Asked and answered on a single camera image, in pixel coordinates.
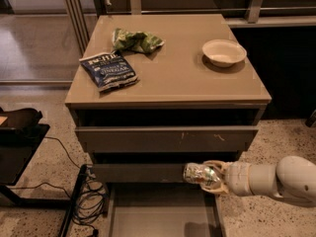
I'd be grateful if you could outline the black cable bundle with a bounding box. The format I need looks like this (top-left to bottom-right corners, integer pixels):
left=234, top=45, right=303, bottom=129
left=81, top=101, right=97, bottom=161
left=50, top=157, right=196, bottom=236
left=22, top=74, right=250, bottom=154
left=6, top=135, right=110, bottom=237

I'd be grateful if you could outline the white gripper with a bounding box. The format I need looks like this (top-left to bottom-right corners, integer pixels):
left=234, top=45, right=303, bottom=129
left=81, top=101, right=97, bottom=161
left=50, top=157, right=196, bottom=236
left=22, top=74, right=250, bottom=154
left=200, top=160, right=253, bottom=197

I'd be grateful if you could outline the black side table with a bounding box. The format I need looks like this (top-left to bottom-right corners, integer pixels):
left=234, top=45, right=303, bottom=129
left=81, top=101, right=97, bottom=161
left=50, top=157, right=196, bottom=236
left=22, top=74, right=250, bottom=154
left=0, top=108, right=87, bottom=237

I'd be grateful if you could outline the green crumpled chip bag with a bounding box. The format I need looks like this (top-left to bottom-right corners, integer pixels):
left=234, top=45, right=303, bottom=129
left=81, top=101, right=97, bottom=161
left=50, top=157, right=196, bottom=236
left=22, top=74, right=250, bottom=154
left=112, top=28, right=164, bottom=54

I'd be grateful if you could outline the white bowl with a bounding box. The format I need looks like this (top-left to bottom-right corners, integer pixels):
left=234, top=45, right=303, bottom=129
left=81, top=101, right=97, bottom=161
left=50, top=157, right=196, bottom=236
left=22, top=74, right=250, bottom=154
left=202, top=39, right=247, bottom=68

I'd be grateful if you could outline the grey top drawer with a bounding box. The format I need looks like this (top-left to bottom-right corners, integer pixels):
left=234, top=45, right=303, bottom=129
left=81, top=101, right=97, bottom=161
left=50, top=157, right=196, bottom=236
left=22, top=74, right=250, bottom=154
left=75, top=125, right=258, bottom=153

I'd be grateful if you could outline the grey bottom drawer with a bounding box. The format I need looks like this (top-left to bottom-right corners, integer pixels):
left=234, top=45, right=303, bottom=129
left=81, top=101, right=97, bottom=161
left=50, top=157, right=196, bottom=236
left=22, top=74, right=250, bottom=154
left=105, top=184, right=225, bottom=237

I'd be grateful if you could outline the grey middle drawer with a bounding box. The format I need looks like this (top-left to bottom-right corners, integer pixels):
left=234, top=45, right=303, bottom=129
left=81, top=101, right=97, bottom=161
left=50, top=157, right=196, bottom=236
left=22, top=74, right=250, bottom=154
left=92, top=163, right=188, bottom=183

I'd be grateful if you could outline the blue vinegar chip bag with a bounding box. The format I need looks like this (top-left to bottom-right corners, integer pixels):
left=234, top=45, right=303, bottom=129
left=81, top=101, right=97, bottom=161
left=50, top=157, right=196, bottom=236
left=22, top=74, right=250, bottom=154
left=79, top=51, right=138, bottom=92

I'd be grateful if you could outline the grey drawer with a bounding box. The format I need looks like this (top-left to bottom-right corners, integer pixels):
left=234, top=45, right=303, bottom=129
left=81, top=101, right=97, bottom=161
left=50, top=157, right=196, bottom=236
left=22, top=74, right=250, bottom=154
left=75, top=125, right=258, bottom=153
left=92, top=163, right=188, bottom=183
left=105, top=184, right=225, bottom=237

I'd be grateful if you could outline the metal railing frame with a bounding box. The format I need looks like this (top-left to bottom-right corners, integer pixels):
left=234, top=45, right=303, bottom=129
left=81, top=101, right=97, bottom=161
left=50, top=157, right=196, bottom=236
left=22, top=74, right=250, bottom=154
left=64, top=0, right=316, bottom=51

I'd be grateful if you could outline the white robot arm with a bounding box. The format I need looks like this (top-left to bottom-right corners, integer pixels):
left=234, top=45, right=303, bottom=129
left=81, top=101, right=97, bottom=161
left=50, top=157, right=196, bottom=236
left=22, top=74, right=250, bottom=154
left=200, top=156, right=316, bottom=207

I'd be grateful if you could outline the grey drawer cabinet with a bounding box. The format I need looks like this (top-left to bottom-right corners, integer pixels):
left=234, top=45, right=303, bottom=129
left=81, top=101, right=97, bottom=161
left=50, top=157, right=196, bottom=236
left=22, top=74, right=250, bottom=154
left=64, top=14, right=273, bottom=186

